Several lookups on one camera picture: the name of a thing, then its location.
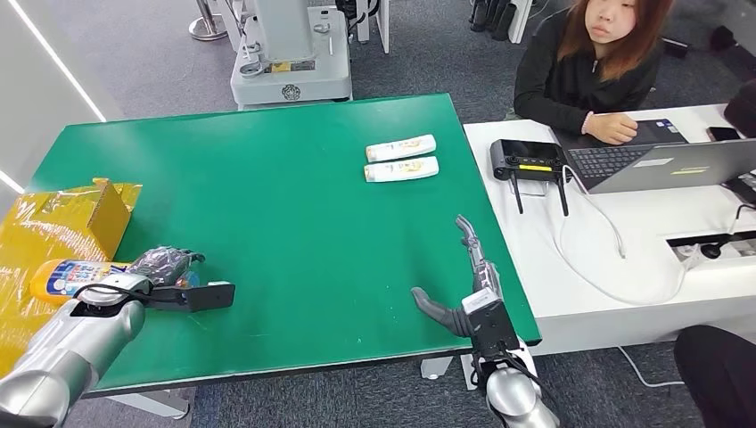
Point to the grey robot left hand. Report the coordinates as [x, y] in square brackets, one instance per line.
[162, 264]

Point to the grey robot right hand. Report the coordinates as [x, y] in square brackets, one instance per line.
[487, 277]

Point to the orange bottle with blue cap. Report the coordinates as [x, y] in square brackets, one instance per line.
[65, 279]

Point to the white robot base with column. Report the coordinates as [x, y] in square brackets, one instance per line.
[292, 71]

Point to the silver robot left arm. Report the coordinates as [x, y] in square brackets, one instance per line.
[77, 348]

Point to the white shampoo bottle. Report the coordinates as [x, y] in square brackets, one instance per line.
[401, 169]
[401, 148]

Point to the yellow taped cardboard box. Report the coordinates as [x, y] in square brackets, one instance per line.
[53, 227]

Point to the black controller with antennas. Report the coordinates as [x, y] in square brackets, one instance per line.
[525, 158]

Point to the person's hand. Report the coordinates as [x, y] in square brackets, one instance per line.
[614, 129]

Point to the person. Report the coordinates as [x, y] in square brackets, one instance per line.
[555, 77]

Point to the grey laptop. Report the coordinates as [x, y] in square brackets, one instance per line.
[673, 168]

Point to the metal stanchion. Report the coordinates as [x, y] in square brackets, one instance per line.
[207, 25]

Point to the desk socket recess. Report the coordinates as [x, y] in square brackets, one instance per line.
[732, 243]

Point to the black rounded object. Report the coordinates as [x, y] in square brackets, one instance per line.
[723, 381]

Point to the white panel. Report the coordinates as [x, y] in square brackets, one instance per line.
[520, 20]

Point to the black items on floor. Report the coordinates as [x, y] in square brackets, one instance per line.
[490, 18]

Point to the black adapter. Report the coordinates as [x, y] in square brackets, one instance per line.
[744, 189]

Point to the white furniture leg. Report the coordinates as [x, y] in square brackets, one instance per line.
[381, 23]

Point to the black phone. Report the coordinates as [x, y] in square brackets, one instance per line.
[723, 133]

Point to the black bulky object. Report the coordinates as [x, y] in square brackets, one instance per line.
[743, 109]

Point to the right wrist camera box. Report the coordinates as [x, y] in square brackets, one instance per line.
[493, 325]

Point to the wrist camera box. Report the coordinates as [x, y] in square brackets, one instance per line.
[204, 296]
[493, 325]

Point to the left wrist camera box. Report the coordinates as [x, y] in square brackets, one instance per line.
[204, 296]

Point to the table leg bracket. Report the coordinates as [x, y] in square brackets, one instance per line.
[436, 367]

